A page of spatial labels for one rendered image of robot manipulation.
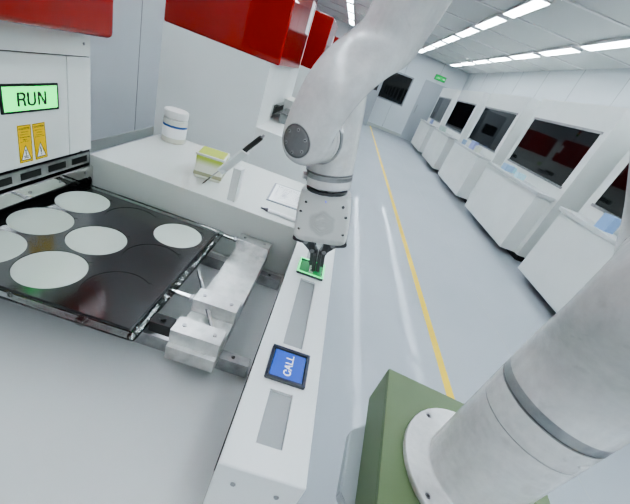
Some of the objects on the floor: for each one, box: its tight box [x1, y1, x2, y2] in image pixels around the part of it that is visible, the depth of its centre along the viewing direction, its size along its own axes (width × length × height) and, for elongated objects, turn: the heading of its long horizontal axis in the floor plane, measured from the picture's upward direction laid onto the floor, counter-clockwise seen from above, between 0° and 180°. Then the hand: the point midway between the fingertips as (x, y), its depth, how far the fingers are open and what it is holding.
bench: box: [411, 88, 461, 153], centre depth 1053 cm, size 108×180×200 cm, turn 144°
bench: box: [422, 90, 490, 172], centre depth 860 cm, size 108×180×200 cm, turn 144°
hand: (316, 260), depth 66 cm, fingers closed
